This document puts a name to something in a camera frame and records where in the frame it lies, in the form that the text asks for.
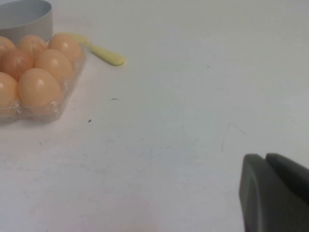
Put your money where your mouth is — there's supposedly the darker orange egg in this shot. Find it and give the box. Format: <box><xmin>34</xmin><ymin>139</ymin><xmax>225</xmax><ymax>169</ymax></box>
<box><xmin>1</xmin><ymin>49</ymin><xmax>34</xmax><ymax>82</ymax></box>

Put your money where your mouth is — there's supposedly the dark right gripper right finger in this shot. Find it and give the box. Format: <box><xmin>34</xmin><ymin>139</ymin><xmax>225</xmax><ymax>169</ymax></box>
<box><xmin>265</xmin><ymin>152</ymin><xmax>309</xmax><ymax>194</ymax></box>

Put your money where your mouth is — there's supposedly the grey round bowl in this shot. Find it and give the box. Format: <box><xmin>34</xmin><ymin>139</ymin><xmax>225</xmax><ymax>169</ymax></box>
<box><xmin>0</xmin><ymin>0</ymin><xmax>53</xmax><ymax>45</ymax></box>

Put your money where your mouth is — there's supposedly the clear plastic egg tray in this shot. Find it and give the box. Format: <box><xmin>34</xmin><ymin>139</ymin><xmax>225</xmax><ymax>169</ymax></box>
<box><xmin>0</xmin><ymin>45</ymin><xmax>91</xmax><ymax>124</ymax></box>

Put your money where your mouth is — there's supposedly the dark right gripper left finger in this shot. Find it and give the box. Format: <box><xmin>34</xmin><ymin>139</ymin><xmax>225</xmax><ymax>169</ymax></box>
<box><xmin>238</xmin><ymin>153</ymin><xmax>309</xmax><ymax>232</ymax></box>

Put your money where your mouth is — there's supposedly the yellow plastic knife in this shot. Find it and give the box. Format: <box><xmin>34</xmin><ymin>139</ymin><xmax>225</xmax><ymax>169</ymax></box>
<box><xmin>56</xmin><ymin>32</ymin><xmax>126</xmax><ymax>66</ymax></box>

